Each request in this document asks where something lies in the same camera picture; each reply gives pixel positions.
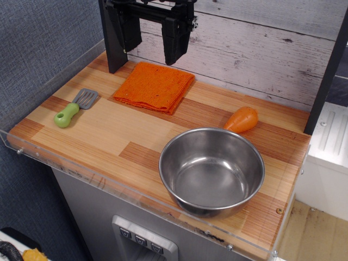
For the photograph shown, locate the green handled grey spatula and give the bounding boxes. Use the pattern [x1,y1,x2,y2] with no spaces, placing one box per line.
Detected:
[54,88,98,128]

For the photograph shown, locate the yellow object bottom left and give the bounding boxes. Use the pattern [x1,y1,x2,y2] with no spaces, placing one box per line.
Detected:
[22,248,48,261]

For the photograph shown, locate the black vertical post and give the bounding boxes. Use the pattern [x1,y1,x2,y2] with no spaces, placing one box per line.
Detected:
[303,10,347,135]
[98,0,128,74]

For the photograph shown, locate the black right vertical post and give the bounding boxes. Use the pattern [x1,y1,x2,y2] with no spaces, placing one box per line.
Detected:
[303,10,347,135]

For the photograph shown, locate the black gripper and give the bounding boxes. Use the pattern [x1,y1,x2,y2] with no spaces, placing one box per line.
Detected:
[105,1,198,65]

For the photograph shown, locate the clear acrylic table guard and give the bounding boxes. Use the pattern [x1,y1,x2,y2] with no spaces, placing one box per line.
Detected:
[1,41,309,260]

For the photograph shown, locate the white side cabinet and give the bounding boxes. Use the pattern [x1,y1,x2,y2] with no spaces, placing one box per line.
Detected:
[294,102,347,220]

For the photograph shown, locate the silver dispenser button panel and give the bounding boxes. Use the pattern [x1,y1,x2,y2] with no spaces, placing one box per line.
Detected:
[112,215,179,260]

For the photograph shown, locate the black left vertical post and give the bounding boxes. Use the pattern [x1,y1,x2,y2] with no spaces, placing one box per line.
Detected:
[98,0,128,74]

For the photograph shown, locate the orange toy carrot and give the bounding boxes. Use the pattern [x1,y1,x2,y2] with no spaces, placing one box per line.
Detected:
[223,107,258,133]

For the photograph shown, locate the orange cloth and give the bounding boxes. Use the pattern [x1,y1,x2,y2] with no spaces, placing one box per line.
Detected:
[113,62,195,115]

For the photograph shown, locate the silver metal bowl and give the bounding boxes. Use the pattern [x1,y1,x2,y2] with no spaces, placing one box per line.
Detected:
[159,128,265,218]

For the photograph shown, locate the grey toy fridge cabinet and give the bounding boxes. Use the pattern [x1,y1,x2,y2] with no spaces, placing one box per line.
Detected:
[53,170,247,260]

